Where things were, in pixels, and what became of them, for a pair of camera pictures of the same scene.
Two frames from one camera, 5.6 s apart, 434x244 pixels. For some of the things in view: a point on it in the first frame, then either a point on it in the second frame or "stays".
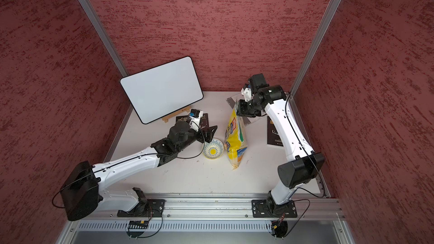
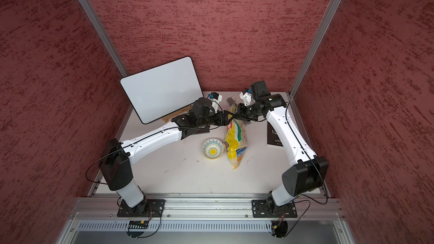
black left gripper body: [200, 136] -> [216, 118]
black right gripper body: [248, 108] stays
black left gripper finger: [212, 130] -> [233, 115]
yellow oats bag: [235, 141] stays
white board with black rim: [161, 90] stays
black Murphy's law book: [273, 136] stays
